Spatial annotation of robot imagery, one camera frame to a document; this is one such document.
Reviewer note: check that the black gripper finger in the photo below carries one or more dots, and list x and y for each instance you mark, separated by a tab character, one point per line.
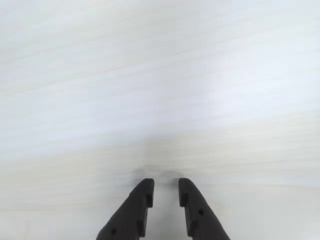
202	212
130	212

